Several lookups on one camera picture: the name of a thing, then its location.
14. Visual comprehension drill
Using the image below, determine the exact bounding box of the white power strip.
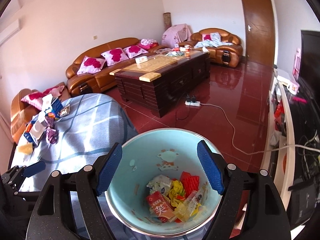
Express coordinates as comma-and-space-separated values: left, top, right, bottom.
185, 101, 201, 107

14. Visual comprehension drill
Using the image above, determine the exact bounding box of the small snack wrapper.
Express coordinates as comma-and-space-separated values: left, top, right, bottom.
59, 105, 71, 117

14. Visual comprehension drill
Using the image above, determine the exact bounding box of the white TV stand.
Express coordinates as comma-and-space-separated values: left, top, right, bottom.
260, 68, 320, 205

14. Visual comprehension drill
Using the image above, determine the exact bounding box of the black television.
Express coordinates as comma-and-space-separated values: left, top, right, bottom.
299, 30, 320, 101

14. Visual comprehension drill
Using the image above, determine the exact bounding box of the pink floral pillow right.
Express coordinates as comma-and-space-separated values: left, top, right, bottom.
124, 45, 148, 59

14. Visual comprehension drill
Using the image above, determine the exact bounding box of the brown leather armchair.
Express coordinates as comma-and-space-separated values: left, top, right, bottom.
181, 28, 243, 67

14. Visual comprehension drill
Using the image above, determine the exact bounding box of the brown leather chaise sofa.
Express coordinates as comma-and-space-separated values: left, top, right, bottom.
10, 82, 71, 143

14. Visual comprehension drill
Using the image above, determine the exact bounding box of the pink cloth covered object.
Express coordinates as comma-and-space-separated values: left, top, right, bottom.
161, 24, 192, 48

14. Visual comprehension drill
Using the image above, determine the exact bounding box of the long brown leather sofa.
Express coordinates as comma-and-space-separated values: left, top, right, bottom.
66, 37, 165, 96

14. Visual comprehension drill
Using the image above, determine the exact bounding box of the blue Look snack box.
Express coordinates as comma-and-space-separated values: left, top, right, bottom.
42, 94, 63, 118

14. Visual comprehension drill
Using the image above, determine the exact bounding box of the pink pillow on chaise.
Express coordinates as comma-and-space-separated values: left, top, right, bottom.
21, 85, 65, 111

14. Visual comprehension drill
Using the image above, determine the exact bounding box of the dark wood coffee table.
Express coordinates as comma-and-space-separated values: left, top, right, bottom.
110, 50, 210, 118

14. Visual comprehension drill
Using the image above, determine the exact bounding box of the yellow plastic bag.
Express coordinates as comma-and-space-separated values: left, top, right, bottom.
167, 179, 186, 209

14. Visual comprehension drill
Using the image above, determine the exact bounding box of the pink floral pillow left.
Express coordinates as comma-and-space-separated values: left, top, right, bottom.
77, 56, 106, 75

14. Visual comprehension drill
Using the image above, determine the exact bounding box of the pink floral pillow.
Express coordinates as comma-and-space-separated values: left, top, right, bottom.
77, 56, 106, 75
124, 45, 148, 59
101, 48, 129, 67

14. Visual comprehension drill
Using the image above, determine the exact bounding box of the white power cable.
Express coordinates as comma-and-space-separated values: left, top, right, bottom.
199, 102, 320, 156

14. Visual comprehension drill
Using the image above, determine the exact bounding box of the blue plaid tablecloth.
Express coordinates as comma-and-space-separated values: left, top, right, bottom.
11, 93, 139, 240

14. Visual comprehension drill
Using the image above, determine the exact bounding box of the tall brown floor vase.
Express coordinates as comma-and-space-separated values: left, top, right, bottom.
163, 12, 172, 30

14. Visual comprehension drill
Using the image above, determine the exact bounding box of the pink floral pillow middle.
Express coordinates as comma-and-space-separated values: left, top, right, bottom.
101, 48, 129, 67

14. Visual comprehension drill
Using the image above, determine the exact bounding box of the blue white tissue pack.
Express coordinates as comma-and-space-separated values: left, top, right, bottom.
23, 121, 46, 146

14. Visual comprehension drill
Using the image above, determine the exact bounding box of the brown wooden door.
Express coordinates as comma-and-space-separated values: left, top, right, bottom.
241, 0, 276, 67

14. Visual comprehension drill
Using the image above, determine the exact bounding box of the white tissue box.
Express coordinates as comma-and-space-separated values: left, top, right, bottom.
135, 56, 148, 64

